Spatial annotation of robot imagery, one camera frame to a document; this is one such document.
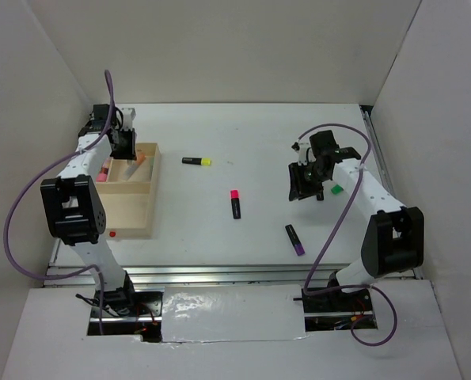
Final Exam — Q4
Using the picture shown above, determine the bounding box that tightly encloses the wooden sorting tray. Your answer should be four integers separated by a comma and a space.
96, 142, 161, 240

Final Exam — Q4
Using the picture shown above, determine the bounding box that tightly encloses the purple cable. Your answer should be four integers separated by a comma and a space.
296, 123, 398, 348
3, 70, 120, 337

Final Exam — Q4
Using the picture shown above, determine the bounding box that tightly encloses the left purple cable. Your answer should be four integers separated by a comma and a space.
3, 70, 120, 337

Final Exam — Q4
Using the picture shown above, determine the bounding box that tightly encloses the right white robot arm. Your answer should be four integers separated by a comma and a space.
288, 123, 424, 310

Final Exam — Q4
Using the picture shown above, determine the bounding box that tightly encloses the pink cap black highlighter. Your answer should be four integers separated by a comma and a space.
230, 189, 241, 220

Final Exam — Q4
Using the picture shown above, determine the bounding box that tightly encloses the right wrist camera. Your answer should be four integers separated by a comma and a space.
291, 141, 315, 166

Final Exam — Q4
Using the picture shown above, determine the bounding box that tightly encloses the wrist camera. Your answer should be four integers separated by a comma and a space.
291, 141, 315, 166
120, 108, 136, 131

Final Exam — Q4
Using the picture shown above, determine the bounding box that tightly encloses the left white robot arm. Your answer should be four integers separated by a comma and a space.
40, 104, 138, 317

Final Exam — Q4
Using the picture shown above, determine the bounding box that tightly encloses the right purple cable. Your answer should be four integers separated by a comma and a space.
296, 123, 398, 348

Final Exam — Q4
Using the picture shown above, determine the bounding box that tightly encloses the pastel orange highlighter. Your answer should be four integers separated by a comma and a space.
122, 153, 146, 181

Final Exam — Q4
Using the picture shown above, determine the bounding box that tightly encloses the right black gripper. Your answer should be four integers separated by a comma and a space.
288, 160, 329, 201

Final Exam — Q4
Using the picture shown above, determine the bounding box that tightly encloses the pink glue bottle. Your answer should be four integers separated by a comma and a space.
96, 158, 112, 183

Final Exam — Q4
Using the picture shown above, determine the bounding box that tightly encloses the purple cap black highlighter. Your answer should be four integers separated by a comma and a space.
285, 224, 306, 257

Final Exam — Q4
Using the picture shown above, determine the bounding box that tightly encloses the aluminium table rail frame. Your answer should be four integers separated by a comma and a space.
43, 104, 424, 288

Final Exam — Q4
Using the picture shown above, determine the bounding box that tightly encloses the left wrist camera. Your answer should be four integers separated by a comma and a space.
120, 108, 136, 131

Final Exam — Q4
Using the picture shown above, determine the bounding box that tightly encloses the green cap black highlighter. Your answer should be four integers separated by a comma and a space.
331, 184, 344, 195

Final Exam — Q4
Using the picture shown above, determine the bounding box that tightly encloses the yellow cap black highlighter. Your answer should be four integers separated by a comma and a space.
181, 157, 211, 166

